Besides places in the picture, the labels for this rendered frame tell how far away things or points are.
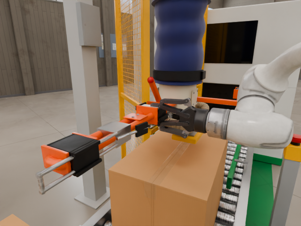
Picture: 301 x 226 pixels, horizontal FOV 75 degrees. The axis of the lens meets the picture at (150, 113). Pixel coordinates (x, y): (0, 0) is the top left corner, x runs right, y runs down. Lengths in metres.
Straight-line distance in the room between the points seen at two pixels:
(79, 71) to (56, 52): 7.12
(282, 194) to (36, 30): 8.46
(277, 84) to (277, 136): 0.15
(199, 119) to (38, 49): 8.28
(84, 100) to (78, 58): 0.34
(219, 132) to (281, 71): 0.22
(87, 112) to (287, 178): 1.45
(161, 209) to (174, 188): 0.11
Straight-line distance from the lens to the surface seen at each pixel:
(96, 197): 2.17
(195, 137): 0.79
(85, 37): 1.67
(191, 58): 0.82
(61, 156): 0.41
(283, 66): 0.61
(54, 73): 8.81
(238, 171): 1.73
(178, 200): 0.75
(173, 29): 0.81
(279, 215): 1.30
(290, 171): 1.17
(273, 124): 0.58
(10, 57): 8.50
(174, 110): 0.64
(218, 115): 0.59
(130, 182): 0.81
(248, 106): 0.60
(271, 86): 0.64
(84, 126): 1.85
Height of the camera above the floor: 1.39
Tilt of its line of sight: 16 degrees down
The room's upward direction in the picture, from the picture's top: straight up
